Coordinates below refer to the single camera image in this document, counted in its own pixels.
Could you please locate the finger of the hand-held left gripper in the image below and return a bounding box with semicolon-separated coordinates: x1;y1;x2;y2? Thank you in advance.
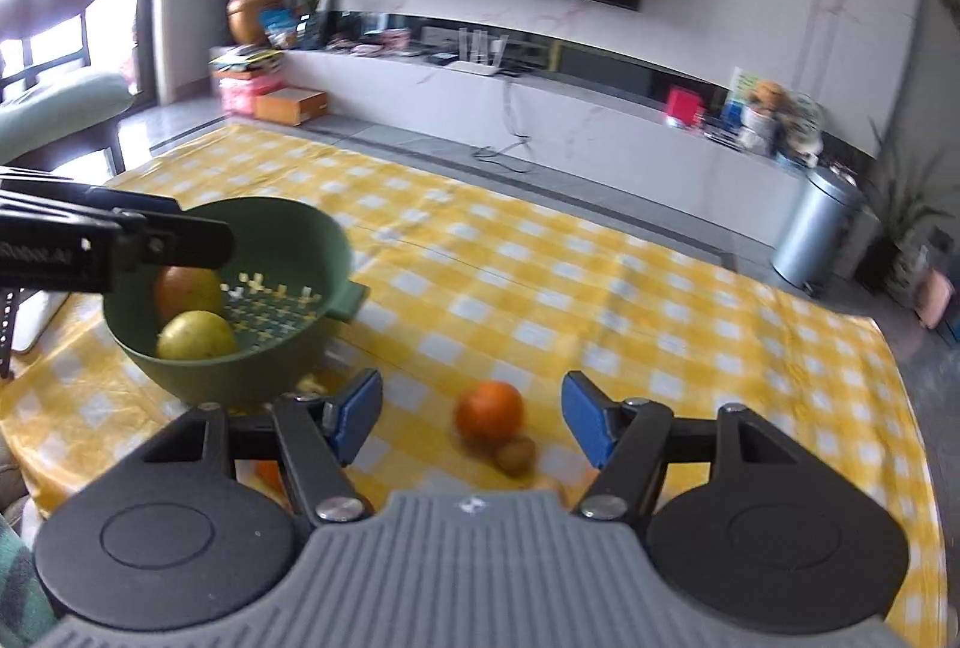
90;187;235;295

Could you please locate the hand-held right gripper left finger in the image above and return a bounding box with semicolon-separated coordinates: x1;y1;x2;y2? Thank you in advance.
142;369;384;521

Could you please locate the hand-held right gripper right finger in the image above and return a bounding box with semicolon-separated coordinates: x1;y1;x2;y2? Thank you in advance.
562;370;803;520

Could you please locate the small brown kiwi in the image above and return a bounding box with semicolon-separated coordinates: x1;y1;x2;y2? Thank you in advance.
493;436;537;475

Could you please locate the orange mandarin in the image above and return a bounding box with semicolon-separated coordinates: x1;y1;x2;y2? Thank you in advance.
255;460;291;495
455;380;524;443

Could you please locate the green colander bowl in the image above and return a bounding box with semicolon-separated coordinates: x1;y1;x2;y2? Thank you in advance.
101;196;371;409

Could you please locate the red green mango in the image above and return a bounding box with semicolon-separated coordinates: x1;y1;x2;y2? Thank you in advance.
154;265;226;323

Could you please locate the white board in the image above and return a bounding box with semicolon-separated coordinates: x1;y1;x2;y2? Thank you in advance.
13;292;72;354

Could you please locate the yellow green pear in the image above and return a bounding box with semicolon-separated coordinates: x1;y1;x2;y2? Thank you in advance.
156;310;239;362

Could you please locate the dark chair with green cushion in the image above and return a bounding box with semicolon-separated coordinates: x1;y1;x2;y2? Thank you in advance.
0;0;134;176

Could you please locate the yellow checked tablecloth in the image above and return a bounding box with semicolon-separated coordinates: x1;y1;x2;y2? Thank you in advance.
0;123;947;648

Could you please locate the pink box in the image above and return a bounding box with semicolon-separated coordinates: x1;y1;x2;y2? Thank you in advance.
220;76;282;116

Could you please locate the brown cardboard box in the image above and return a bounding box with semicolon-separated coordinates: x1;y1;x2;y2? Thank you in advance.
255;87;329;125

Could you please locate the stack of magazines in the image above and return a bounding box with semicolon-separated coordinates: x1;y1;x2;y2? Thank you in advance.
210;46;286;83

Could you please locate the white long media cabinet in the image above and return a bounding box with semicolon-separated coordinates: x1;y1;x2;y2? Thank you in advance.
281;10;878;248

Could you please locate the silver pedal trash can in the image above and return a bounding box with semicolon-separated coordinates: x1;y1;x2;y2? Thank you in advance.
771;166;867;298

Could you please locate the red box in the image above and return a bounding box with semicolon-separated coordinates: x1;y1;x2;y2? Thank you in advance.
665;85;704;128

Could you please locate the white router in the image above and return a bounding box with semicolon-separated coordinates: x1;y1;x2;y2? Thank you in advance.
448;27;511;77

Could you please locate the green plaid cloth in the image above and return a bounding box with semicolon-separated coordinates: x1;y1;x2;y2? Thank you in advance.
0;511;59;648

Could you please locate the pink small appliance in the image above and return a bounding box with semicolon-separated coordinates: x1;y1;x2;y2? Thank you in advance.
916;269;956;329

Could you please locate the tall-leaf potted plant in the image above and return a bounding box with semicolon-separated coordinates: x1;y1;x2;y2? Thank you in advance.
862;119;955;311

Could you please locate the black cable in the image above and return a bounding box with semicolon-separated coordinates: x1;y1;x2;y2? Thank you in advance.
472;78;542;173

